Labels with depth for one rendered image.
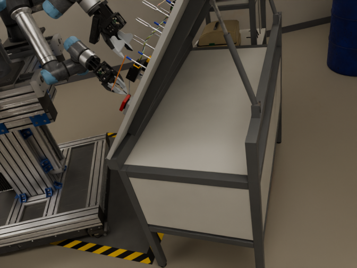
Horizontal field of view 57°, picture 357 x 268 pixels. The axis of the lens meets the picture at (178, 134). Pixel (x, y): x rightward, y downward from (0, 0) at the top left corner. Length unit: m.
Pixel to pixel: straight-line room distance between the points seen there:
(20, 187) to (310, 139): 2.10
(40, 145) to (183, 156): 1.11
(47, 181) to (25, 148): 0.30
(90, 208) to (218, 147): 1.05
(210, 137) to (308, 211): 0.96
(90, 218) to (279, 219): 1.15
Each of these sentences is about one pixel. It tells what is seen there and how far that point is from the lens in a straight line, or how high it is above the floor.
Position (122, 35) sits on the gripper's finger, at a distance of 1.39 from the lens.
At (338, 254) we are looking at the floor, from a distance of 2.07.
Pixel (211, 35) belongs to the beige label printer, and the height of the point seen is 0.83.
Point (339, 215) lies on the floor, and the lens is 2.22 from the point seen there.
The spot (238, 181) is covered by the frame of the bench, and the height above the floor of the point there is 0.80.
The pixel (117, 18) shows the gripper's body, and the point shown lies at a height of 1.36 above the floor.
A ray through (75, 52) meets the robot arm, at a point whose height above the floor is 1.22.
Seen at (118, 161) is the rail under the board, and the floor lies 0.84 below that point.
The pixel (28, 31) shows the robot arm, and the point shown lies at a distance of 1.68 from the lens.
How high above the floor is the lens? 1.74
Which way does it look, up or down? 38 degrees down
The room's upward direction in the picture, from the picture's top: 14 degrees counter-clockwise
